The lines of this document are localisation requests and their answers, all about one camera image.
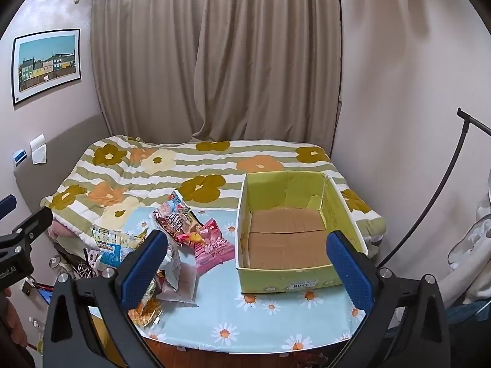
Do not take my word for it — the white blue snack bag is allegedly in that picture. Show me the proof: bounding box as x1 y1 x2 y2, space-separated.
91 226 143 267

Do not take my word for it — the white grey snack bag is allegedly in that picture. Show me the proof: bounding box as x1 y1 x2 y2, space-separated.
155 237 197 306

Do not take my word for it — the shrimp flakes snack bag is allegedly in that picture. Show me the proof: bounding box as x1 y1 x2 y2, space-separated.
152 190 191 220

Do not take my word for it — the brown red striped snack bag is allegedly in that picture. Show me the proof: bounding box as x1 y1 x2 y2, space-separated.
153 209 203 246

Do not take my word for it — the person's left hand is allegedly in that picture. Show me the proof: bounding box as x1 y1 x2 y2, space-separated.
3 288 28 348

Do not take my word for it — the gold yellow snack packet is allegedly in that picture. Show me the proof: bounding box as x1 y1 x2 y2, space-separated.
128 278 161 328

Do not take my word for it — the pink strawberry snack bag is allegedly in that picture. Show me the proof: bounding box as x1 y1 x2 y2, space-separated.
189 218 235 276

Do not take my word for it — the floral striped green quilt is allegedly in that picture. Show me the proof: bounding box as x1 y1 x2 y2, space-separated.
40 136 386 245

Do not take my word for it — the green cardboard box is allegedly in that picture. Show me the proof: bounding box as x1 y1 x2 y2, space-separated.
235 171 368 294

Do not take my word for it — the light blue daisy tablecloth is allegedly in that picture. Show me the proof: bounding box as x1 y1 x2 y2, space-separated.
87 206 370 355

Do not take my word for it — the white clothing pile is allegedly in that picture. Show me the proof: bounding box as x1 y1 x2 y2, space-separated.
439 178 490 307

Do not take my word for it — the framed house picture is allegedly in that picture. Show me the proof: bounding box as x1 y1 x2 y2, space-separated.
12 29 82 105

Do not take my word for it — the black curved lamp stand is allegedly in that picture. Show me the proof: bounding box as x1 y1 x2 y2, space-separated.
377 107 491 268

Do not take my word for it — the beige curtain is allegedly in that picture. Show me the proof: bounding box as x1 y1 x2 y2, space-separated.
91 0 341 150

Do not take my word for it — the blue wall tag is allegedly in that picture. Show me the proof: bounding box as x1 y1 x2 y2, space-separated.
13 150 27 166

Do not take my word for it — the white wall switch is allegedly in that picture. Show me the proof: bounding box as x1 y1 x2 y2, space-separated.
29 134 47 165

